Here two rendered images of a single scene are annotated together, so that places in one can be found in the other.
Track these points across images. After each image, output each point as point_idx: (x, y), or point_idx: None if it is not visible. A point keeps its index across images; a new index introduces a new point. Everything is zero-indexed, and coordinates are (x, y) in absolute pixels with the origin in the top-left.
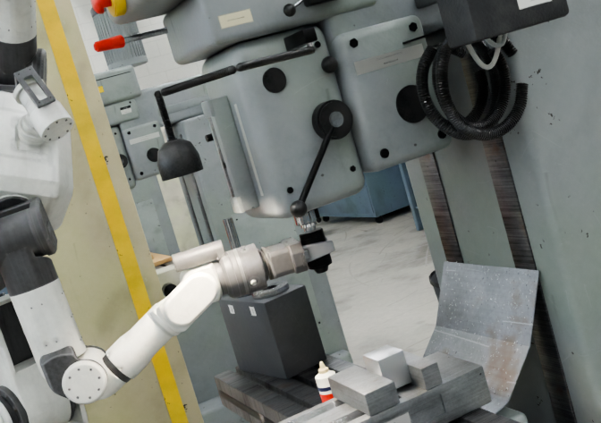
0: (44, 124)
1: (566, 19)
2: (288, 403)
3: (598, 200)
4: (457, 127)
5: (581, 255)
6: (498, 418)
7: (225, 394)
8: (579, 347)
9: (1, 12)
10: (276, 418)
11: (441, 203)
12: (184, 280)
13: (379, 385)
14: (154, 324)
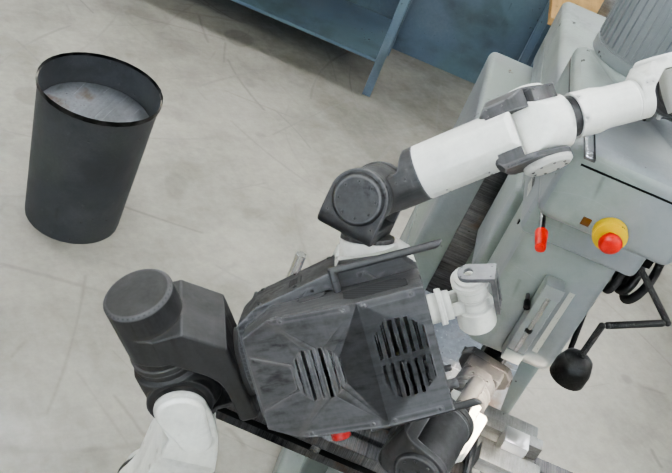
0: (490, 327)
1: None
2: (361, 443)
3: None
4: (632, 302)
5: None
6: (547, 464)
7: (224, 408)
8: (526, 380)
9: (468, 181)
10: (355, 459)
11: (460, 258)
12: (478, 427)
13: (537, 472)
14: None
